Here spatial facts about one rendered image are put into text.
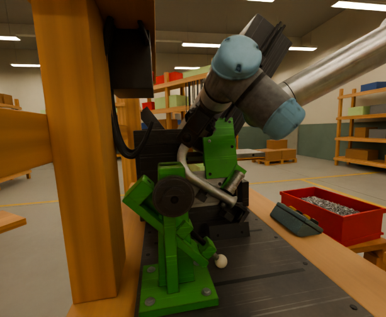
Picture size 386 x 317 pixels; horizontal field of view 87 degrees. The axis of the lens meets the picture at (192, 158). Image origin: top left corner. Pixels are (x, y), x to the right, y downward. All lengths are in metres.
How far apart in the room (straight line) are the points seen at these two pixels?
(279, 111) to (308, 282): 0.38
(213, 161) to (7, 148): 0.52
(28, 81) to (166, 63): 5.66
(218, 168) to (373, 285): 0.45
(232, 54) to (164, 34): 7.85
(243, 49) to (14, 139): 0.36
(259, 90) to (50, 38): 0.37
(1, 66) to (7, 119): 11.17
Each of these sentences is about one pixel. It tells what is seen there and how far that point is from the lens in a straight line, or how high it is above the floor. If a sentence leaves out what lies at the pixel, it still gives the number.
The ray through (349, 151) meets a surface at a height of 0.44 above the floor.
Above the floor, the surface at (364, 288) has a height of 0.90.
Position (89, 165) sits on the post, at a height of 1.18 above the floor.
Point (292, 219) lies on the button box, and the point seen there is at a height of 0.94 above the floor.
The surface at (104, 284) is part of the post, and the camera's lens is 0.54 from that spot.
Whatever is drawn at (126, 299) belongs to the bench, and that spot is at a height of 0.88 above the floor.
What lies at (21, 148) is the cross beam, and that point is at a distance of 0.39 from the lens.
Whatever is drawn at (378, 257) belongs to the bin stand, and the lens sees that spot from 1.08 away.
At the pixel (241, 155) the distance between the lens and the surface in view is 0.85.
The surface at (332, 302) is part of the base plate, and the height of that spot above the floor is 0.90.
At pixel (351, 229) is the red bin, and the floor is 0.87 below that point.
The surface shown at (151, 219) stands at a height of 1.07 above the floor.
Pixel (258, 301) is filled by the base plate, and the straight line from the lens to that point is 0.50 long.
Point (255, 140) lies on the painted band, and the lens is 10.84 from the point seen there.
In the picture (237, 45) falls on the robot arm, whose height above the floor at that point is 1.37.
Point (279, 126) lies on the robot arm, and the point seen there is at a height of 1.24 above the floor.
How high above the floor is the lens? 1.24
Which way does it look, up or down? 8 degrees down
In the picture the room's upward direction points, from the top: 2 degrees counter-clockwise
